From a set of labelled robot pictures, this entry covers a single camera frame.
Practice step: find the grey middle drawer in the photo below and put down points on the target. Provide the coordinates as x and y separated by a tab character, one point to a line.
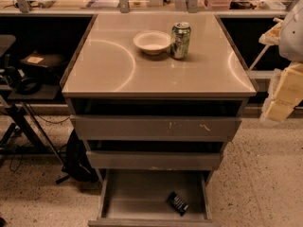
156	155

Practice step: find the grey bottom drawer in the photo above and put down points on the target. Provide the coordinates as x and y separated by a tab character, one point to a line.
139	198

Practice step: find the black box with label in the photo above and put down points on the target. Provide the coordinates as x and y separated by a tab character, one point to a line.
44	62

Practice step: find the white paper bowl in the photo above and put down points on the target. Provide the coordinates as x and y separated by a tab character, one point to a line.
152	42

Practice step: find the black headphones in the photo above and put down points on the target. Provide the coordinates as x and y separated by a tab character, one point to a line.
25	85

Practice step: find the grey drawer cabinet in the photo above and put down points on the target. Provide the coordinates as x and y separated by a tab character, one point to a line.
109	67

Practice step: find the black side stand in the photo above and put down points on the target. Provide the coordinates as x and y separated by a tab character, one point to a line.
37	145

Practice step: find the grey drawer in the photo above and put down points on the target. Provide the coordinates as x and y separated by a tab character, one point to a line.
139	198
159	120
156	155

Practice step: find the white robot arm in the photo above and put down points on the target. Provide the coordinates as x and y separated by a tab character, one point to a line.
290	47

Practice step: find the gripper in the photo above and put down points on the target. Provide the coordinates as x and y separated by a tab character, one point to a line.
292	37

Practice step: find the grey top drawer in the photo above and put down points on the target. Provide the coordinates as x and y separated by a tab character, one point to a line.
159	120

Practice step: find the white stick with tip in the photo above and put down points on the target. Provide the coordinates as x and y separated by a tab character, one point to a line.
265	48

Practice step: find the green soda can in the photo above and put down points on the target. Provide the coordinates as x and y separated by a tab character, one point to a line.
179	40

